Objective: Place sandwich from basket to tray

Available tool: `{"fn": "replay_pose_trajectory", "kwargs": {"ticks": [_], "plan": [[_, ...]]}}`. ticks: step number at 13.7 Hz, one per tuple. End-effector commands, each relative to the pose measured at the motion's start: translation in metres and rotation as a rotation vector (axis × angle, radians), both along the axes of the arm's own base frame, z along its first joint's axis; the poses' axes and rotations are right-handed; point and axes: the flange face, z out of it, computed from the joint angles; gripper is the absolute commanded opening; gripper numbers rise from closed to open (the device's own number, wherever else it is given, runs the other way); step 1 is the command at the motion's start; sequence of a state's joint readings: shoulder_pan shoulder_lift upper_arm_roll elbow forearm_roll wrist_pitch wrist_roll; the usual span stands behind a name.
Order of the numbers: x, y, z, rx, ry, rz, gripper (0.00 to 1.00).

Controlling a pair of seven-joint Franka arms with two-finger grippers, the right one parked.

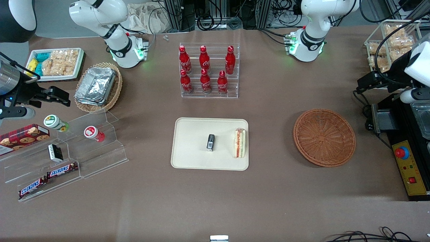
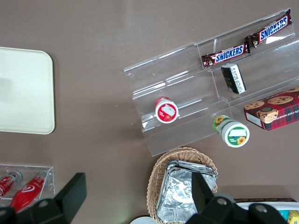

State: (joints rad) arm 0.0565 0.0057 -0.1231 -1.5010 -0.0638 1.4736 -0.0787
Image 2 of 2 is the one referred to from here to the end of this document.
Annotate yellow snack pack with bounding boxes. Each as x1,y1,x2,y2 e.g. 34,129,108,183
288,210,299,224

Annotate green sunflower yogurt cup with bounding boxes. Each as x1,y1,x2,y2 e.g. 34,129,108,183
212,114,250,148

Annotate red tartan cookie box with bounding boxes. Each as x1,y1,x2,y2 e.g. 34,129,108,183
242,86,299,132

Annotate clear acrylic bottle rack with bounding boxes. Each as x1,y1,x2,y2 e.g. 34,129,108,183
0,164,56,210

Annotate light oval wicker basket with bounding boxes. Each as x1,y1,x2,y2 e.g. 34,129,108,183
146,146,219,221

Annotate stacked aluminium foil trays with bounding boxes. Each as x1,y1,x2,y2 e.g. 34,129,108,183
156,160,218,224

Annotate red Coca-Cola bottle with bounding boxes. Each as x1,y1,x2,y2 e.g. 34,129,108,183
9,171,49,212
0,171,23,200

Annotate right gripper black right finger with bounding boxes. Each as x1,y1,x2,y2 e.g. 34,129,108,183
184,172,288,224

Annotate red strawberry yogurt cup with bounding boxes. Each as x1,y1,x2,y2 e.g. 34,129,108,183
154,96,180,124

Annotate white snack tray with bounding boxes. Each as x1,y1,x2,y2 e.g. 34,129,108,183
235,201,299,224

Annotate Snickers chocolate bar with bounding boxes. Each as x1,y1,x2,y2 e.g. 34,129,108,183
244,8,293,49
201,43,251,69

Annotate cream plastic tray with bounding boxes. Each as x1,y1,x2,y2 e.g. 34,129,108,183
0,46,56,135

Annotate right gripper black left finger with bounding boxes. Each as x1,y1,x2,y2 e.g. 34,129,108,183
0,172,87,224

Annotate clear acrylic tiered shelf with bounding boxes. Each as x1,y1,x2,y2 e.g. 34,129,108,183
123,8,299,157

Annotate small black carton box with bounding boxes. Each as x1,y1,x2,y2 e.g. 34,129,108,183
221,63,247,95

